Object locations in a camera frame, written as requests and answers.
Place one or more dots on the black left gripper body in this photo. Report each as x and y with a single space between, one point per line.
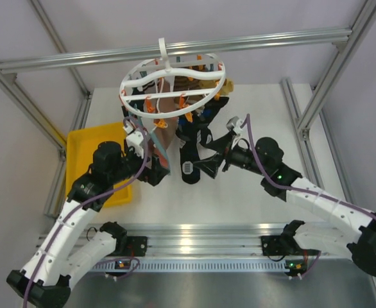
145 175

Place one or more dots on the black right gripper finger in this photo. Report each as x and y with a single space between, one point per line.
209 166
219 145

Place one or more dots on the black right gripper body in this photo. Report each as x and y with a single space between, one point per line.
231 157

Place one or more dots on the black patterned sock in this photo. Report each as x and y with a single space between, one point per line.
206 115
189 163

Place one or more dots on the yellow beige sock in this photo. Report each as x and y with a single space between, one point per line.
225 90

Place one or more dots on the white round clip hanger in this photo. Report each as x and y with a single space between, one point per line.
154 78

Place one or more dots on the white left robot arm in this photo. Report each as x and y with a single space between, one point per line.
49 277

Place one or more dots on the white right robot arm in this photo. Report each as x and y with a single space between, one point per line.
319 199

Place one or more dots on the large brown sock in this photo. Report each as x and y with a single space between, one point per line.
161 138

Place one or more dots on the brown striped sock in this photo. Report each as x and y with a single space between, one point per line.
184 84

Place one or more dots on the yellow plastic tray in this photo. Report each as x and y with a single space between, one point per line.
79 144

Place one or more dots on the aluminium top crossbar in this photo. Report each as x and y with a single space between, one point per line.
124 54

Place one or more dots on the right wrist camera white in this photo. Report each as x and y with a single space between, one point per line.
235 125

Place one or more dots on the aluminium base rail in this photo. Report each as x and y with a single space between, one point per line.
273 239

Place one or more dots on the white slotted cable duct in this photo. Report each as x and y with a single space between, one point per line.
193 266

